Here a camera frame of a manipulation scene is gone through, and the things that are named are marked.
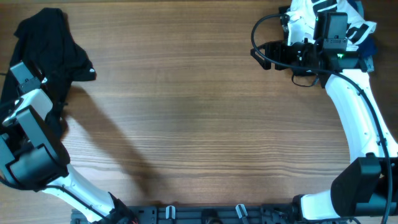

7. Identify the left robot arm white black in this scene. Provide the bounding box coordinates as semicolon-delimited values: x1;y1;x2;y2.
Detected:
1;88;139;223

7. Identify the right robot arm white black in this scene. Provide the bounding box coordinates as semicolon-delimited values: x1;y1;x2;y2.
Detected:
251;39;397;223

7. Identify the white t-shirt black lettering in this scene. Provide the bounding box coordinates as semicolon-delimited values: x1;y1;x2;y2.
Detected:
286;0;377;52

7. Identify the navy blue folded garment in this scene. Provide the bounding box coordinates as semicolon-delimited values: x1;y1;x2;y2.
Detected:
348;0;377;58

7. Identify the grey denim folded garment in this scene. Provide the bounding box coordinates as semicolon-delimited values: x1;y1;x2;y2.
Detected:
364;56;374;73

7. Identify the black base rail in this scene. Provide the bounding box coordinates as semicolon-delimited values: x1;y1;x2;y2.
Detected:
70;203;352;224

